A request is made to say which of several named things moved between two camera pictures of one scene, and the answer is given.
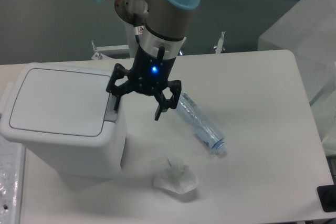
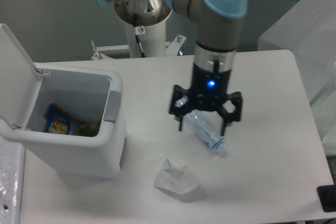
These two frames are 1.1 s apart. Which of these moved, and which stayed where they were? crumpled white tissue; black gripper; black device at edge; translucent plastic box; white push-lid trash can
Moved: black gripper; white push-lid trash can
Stayed: crumpled white tissue; black device at edge; translucent plastic box
